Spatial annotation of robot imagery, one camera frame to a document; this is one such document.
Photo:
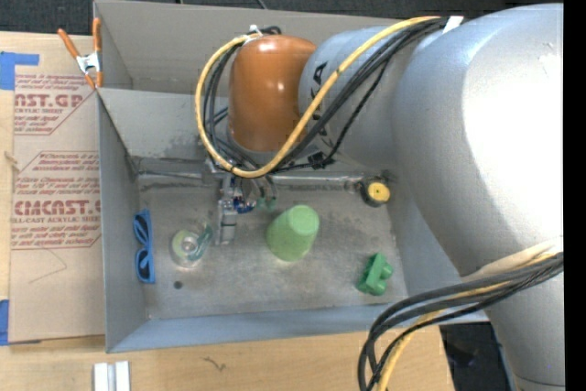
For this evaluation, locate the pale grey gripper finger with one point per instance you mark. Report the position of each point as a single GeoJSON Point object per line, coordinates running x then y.
{"type": "Point", "coordinates": [224, 229]}
{"type": "Point", "coordinates": [233, 228]}

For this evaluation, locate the green toy block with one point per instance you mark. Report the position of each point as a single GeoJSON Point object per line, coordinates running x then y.
{"type": "Point", "coordinates": [375, 275]}

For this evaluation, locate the grey metal bin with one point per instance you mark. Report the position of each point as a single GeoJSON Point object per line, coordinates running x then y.
{"type": "Point", "coordinates": [284, 288]}

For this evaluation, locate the clear and green tape dispenser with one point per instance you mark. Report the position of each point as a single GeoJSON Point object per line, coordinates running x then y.
{"type": "Point", "coordinates": [185, 245]}

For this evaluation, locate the green cup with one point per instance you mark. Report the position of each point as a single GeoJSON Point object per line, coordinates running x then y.
{"type": "Point", "coordinates": [293, 233]}

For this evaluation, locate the blue sunglasses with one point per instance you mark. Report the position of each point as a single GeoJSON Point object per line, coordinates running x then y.
{"type": "Point", "coordinates": [144, 261]}

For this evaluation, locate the brown cardboard board, red print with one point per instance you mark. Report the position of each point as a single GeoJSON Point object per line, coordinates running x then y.
{"type": "Point", "coordinates": [55, 279]}

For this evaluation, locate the yellow and black tape measure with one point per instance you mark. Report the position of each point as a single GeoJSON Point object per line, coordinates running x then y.
{"type": "Point", "coordinates": [377, 192]}

